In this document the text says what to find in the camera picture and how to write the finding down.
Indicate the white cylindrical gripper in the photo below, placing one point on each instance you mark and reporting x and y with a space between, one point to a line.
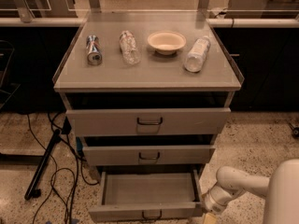
212 202

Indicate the grey bottom drawer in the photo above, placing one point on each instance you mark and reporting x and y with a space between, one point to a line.
148 196

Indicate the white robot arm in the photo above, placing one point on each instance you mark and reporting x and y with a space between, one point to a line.
280 191

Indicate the grey middle drawer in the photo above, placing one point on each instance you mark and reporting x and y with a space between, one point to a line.
148 155

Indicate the grey drawer cabinet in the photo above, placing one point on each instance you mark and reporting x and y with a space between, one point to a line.
156 82

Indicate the black wheeled base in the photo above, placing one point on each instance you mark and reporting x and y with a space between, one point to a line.
295 130

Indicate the white labelled plastic bottle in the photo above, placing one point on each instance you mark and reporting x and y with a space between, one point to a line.
196 57

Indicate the black bar on floor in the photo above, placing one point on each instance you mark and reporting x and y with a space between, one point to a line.
32 191

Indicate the beige paper bowl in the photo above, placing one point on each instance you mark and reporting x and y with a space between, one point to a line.
166 42

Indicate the clear crumpled plastic bottle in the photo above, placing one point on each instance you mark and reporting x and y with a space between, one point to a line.
129 49

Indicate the blue silver soda can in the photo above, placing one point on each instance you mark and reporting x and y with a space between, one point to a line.
94 55

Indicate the white horizontal rail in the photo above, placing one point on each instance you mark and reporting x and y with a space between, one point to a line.
218 23

